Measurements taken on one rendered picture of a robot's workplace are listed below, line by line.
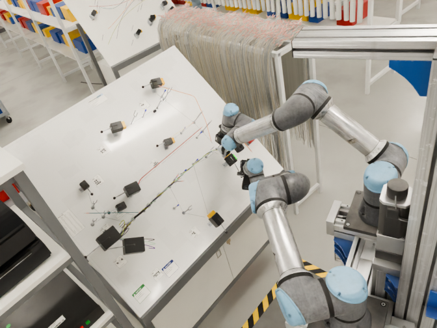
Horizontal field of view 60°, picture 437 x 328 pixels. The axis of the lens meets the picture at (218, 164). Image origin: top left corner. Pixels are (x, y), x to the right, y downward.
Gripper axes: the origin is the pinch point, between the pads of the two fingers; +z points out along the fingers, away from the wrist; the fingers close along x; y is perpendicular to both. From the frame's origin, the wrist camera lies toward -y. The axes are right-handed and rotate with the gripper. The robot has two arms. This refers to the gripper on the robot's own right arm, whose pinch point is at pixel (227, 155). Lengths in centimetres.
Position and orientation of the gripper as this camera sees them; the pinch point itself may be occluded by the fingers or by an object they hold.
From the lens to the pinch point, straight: 212.1
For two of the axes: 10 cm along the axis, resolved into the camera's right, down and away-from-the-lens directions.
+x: -6.9, 5.3, -5.0
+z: -0.8, 6.2, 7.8
